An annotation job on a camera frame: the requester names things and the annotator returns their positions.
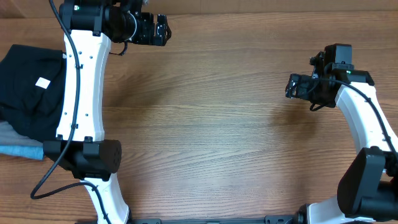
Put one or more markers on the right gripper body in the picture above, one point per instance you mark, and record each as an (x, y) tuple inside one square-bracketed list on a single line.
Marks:
[(296, 85)]

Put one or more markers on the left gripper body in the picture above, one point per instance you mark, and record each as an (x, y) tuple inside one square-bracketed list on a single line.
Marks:
[(145, 35)]

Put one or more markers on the black t-shirt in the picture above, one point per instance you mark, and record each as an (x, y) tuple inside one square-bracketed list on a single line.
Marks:
[(32, 88)]

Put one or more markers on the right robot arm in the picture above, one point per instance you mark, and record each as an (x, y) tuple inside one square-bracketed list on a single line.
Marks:
[(367, 192)]

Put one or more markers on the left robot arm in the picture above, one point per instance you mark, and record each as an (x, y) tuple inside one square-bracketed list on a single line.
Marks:
[(80, 146)]

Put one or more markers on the folded blue garment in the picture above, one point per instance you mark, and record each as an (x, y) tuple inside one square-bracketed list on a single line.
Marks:
[(30, 152)]

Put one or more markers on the folded grey garment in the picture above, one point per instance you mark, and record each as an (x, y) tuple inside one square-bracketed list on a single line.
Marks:
[(9, 137)]

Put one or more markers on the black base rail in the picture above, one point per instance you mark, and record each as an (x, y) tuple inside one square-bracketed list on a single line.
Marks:
[(268, 219)]

